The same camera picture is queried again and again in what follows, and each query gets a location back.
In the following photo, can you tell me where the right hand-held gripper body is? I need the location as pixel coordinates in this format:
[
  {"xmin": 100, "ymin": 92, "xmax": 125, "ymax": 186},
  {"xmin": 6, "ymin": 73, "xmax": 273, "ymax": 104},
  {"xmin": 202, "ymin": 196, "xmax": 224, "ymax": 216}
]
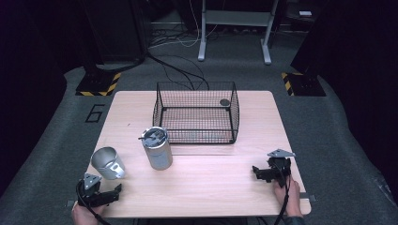
[{"xmin": 266, "ymin": 148, "xmax": 296, "ymax": 188}]

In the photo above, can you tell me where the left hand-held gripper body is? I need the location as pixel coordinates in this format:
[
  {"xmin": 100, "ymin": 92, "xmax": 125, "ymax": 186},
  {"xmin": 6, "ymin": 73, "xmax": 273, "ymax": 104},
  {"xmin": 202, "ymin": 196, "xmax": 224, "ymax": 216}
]
[{"xmin": 76, "ymin": 172, "xmax": 111, "ymax": 208}]

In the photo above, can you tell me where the silver metal mug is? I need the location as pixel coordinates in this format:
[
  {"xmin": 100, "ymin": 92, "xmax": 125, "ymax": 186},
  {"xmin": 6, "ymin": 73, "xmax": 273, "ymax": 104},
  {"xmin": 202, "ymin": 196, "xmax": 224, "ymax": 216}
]
[{"xmin": 90, "ymin": 146, "xmax": 126, "ymax": 181}]

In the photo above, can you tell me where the silver tumbler with lid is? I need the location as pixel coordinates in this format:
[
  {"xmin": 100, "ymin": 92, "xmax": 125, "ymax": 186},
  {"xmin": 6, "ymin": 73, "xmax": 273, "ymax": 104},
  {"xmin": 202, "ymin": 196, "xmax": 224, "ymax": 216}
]
[{"xmin": 138, "ymin": 126, "xmax": 174, "ymax": 172}]

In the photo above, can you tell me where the black wire basket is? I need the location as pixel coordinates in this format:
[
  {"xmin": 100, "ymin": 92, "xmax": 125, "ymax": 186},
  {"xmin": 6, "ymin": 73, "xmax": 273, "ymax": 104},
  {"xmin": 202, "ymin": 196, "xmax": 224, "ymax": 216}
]
[{"xmin": 152, "ymin": 81, "xmax": 240, "ymax": 145}]

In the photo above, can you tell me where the person's left hand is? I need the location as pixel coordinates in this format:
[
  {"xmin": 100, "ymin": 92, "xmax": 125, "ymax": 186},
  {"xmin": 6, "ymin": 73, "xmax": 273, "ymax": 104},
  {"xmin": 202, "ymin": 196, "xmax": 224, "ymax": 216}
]
[{"xmin": 70, "ymin": 201, "xmax": 106, "ymax": 225}]

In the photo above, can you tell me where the person's right hand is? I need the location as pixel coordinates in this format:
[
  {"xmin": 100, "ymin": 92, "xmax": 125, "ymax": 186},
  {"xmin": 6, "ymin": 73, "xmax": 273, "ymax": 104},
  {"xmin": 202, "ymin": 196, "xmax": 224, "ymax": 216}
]
[{"xmin": 272, "ymin": 174, "xmax": 303, "ymax": 218}]

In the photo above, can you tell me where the black stand with striped base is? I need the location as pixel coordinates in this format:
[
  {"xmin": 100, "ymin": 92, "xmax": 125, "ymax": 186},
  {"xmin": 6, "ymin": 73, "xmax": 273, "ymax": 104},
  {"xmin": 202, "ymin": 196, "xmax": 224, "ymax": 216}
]
[
  {"xmin": 281, "ymin": 70, "xmax": 327, "ymax": 98},
  {"xmin": 75, "ymin": 0, "xmax": 122, "ymax": 98}
]

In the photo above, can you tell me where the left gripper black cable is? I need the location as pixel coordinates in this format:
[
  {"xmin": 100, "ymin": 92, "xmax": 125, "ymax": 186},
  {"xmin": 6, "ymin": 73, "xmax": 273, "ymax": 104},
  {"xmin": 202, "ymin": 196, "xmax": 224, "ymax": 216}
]
[{"xmin": 75, "ymin": 179, "xmax": 112, "ymax": 225}]

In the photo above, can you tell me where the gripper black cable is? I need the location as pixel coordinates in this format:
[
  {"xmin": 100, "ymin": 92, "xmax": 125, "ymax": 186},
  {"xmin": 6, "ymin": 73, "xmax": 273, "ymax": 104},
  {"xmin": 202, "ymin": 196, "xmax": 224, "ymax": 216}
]
[
  {"xmin": 75, "ymin": 179, "xmax": 112, "ymax": 225},
  {"xmin": 273, "ymin": 162, "xmax": 293, "ymax": 225}
]

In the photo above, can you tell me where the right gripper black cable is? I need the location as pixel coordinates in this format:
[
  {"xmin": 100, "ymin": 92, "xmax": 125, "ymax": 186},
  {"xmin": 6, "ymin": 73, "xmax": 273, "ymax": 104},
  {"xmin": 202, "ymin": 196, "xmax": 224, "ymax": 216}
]
[{"xmin": 273, "ymin": 162, "xmax": 293, "ymax": 225}]

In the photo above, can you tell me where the black floor cable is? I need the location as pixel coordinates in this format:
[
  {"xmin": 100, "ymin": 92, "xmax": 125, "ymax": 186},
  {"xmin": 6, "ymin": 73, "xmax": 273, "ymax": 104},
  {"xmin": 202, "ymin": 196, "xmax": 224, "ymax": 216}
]
[{"xmin": 145, "ymin": 51, "xmax": 210, "ymax": 92}]

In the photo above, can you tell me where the white floor cable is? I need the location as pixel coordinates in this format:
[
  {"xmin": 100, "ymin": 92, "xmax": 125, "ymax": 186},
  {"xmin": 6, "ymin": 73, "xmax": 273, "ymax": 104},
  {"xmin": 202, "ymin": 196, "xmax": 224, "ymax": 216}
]
[{"xmin": 148, "ymin": 0, "xmax": 220, "ymax": 50}]

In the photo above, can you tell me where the white desk frame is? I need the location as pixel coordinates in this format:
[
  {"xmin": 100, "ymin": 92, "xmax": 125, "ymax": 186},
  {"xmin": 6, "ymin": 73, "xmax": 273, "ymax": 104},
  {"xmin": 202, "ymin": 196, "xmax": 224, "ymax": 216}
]
[{"xmin": 197, "ymin": 0, "xmax": 280, "ymax": 66}]

